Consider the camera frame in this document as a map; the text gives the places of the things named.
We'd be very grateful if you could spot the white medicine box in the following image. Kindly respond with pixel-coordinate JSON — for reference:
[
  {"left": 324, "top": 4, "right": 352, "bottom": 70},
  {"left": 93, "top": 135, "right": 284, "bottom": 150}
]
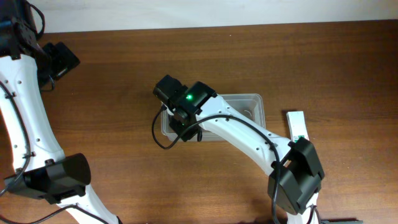
[{"left": 286, "top": 111, "right": 310, "bottom": 142}]

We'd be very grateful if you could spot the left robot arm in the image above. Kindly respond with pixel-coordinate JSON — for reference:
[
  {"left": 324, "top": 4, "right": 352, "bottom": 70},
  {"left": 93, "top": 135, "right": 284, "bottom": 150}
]
[{"left": 1, "top": 1, "right": 120, "bottom": 223}]

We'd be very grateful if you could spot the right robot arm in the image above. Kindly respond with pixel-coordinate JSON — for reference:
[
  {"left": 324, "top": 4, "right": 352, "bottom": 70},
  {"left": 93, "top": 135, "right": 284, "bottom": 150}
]
[{"left": 153, "top": 75, "right": 325, "bottom": 223}]

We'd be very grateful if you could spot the clear plastic container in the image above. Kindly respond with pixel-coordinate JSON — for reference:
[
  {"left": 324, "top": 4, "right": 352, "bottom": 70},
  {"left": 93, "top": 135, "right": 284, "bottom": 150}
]
[{"left": 160, "top": 93, "right": 266, "bottom": 141}]

